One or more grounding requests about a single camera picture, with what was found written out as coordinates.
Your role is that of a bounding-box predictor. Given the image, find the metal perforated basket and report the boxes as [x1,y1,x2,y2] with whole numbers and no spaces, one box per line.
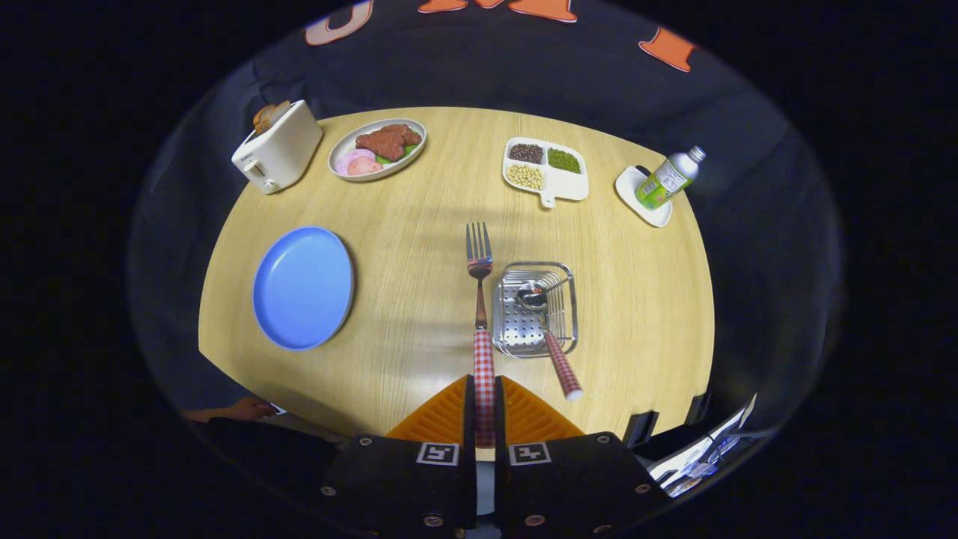
[492,261,579,359]

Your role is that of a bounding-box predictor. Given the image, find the fork with checked red handle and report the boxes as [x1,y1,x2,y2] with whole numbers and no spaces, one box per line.
[466,222,496,448]

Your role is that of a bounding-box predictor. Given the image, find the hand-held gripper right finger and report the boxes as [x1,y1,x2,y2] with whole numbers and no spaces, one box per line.
[494,374,671,536]

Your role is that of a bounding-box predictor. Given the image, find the silver bottle with green label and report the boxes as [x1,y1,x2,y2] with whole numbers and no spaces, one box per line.
[635,146,707,210]

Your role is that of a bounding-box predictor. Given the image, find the white plate with food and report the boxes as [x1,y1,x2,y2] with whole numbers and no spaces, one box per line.
[328,118,427,183]

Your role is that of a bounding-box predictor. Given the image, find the pink ham slices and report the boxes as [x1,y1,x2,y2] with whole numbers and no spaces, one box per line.
[335,148,382,177]

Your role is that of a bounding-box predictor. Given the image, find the spoon with checked red handle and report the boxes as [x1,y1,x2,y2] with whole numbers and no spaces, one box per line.
[516,278,584,402]

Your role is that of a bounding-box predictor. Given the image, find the white square coaster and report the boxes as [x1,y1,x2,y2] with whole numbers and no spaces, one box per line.
[615,165,674,228]

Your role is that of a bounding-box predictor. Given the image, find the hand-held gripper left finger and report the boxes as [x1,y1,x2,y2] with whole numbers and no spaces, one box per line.
[320,374,480,536]

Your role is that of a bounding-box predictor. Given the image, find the brown fried meat pieces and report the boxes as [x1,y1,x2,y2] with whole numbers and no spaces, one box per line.
[355,124,422,162]

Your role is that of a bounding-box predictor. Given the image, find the blue round plate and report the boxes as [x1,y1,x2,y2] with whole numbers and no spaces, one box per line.
[252,226,356,351]

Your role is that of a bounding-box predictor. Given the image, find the white toaster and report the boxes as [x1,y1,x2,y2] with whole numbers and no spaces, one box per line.
[231,100,324,195]

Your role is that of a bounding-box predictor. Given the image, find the white papers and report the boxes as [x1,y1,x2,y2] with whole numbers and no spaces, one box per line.
[647,393,758,499]

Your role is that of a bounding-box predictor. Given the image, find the white divided dish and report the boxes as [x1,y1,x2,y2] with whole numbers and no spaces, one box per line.
[502,136,590,208]

